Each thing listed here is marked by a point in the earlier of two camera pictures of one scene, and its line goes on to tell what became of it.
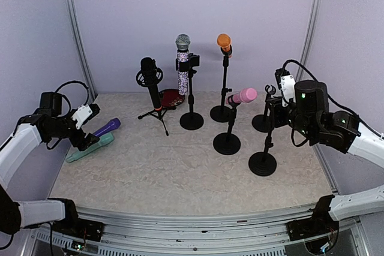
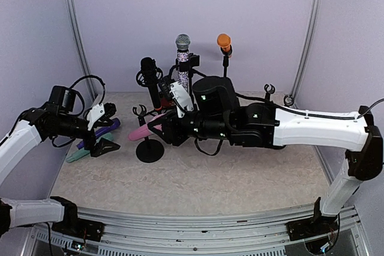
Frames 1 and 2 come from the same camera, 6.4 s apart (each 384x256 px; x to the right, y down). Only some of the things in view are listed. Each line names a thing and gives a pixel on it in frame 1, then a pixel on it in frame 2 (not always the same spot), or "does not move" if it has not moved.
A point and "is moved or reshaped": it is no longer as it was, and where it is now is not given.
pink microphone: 245,95 to 144,130
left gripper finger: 89,140 to 104,146
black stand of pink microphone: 228,143 to 148,150
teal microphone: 104,139 does not move
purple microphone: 113,125 does not move
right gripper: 278,120 to 171,134
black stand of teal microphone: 264,164 is moved or reshaped
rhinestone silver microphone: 182,42 does not move
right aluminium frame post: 314,17 does not move
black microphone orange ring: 149,76 does not move
